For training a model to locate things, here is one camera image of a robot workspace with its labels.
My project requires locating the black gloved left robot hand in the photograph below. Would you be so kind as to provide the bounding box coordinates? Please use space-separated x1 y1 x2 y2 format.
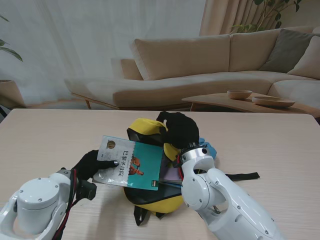
71 149 120 181

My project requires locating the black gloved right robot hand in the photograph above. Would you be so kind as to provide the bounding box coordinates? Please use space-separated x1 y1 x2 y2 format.
156 111 201 150

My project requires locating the purple and white bird book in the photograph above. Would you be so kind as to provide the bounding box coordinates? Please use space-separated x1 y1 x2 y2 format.
159 156 183 182

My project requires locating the teal and white book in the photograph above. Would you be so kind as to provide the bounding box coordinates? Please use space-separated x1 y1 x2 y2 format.
92 135 165 192

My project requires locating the blue and yellow school bag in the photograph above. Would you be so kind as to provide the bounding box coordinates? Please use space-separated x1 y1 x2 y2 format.
122 118 261 227

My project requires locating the wooden coffee table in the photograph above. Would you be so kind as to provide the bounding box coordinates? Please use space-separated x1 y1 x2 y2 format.
181 91 320 118

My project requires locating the small wooden bowl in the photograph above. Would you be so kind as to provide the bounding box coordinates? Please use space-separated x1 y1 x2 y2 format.
226 89 253 100

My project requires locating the beige sofa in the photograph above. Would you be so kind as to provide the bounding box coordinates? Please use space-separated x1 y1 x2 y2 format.
64 24 320 111

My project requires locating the wide shallow wooden bowl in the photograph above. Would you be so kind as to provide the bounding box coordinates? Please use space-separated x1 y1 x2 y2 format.
251 96 296 108

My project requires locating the light wooden planter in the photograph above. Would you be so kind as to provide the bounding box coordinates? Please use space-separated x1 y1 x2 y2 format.
0 79 26 109

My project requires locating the beige curtain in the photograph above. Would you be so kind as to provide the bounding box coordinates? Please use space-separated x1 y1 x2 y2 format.
199 0 320 37

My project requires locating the tall green leafy plant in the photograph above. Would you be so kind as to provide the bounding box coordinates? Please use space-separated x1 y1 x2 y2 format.
231 0 303 33

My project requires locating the white sheer curtain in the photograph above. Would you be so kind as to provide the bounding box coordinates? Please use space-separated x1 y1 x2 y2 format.
0 0 207 108

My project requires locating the grey cushion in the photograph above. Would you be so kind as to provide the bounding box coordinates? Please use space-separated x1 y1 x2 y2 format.
261 28 315 74

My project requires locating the variegated leaf plant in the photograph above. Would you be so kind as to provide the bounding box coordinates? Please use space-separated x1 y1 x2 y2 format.
0 15 24 63

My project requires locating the beige cushion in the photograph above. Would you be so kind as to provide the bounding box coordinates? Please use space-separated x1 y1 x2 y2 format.
287 35 320 80

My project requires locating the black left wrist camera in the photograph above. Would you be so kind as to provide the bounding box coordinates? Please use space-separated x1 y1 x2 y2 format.
78 179 98 201

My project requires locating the red black right arm cable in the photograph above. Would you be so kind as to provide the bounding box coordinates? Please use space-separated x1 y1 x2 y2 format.
174 153 185 181

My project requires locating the red black arm cable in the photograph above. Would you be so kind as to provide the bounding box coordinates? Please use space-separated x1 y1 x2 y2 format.
174 153 185 181
51 168 83 240

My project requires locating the red black left arm cable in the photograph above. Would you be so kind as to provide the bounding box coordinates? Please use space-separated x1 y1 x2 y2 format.
51 168 83 240

